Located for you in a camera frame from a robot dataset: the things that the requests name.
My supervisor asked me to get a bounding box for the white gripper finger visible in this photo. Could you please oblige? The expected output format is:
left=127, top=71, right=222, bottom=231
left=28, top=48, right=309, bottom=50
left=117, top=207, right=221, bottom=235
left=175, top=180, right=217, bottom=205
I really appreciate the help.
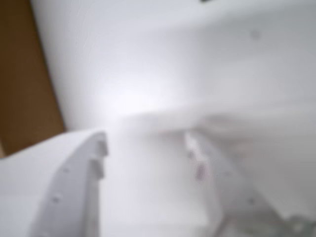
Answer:
left=0, top=130, right=110, bottom=237
left=184, top=132, right=292, bottom=237

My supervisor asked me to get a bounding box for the brown cardboard box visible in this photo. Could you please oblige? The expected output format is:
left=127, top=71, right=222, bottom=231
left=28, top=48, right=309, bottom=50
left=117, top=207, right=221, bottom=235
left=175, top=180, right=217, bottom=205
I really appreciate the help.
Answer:
left=0, top=0, right=65, bottom=158

